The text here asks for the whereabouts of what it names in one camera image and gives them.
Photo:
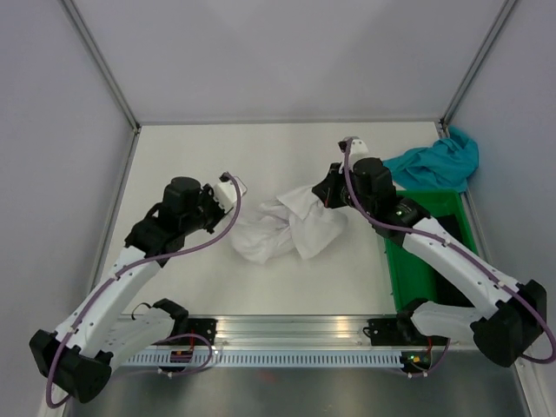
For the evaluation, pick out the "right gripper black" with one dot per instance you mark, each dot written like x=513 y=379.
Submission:
x=327 y=188

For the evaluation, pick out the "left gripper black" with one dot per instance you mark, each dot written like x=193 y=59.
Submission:
x=207 y=194

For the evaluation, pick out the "white t shirt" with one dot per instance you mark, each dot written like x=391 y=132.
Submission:
x=296 y=220

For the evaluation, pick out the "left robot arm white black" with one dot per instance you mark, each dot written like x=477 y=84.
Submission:
x=81 y=354

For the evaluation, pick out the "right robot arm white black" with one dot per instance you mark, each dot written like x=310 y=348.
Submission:
x=504 y=317

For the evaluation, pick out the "teal t shirt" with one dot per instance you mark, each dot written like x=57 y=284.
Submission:
x=447 y=164

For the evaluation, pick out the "green plastic bin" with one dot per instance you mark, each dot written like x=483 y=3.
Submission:
x=414 y=278

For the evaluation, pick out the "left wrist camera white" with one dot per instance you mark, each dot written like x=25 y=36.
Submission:
x=225 y=193

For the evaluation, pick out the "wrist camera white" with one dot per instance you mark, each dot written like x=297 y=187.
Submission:
x=353 y=148
x=225 y=193

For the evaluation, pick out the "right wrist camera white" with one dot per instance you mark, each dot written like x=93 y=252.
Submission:
x=353 y=148

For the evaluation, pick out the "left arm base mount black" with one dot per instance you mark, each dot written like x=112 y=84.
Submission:
x=205 y=327

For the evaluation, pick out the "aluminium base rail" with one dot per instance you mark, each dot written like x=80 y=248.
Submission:
x=294 y=331

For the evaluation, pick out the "right aluminium frame post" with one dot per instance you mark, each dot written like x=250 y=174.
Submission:
x=480 y=57

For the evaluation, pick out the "aluminium frame post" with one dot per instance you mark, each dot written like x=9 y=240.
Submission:
x=480 y=57
x=88 y=40

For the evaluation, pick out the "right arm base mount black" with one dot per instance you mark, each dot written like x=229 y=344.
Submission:
x=391 y=332

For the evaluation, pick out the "white slotted cable duct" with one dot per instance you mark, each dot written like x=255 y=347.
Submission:
x=157 y=357

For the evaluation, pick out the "left aluminium frame post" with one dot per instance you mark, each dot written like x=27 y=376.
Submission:
x=88 y=40

